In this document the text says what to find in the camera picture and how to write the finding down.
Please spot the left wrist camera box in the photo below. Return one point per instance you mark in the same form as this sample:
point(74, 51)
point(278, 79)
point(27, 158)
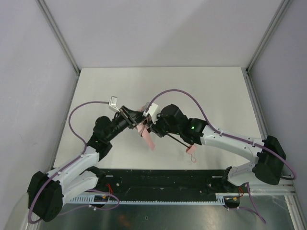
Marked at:
point(112, 104)

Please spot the aluminium frame post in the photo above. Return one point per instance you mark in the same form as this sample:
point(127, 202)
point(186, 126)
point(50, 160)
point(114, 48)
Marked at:
point(273, 25)
point(58, 35)

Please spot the aluminium frame rail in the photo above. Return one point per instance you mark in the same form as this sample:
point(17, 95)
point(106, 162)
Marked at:
point(287, 187)

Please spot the pink folding umbrella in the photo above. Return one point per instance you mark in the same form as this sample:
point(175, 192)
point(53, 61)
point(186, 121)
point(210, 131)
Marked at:
point(144, 132)

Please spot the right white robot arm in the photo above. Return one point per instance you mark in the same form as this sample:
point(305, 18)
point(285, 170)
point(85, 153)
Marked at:
point(265, 157)

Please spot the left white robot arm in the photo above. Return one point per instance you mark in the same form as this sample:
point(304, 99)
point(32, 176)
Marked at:
point(49, 191)

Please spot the right aluminium frame post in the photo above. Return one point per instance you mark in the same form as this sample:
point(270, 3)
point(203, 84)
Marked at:
point(273, 25)

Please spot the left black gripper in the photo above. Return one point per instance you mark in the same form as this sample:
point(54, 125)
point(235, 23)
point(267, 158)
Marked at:
point(127, 118)

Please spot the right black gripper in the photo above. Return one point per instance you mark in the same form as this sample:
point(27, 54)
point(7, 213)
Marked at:
point(151, 126)

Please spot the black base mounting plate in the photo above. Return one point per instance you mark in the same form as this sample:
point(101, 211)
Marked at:
point(130, 185)

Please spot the left aluminium frame post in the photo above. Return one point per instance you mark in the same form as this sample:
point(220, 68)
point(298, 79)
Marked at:
point(58, 35)

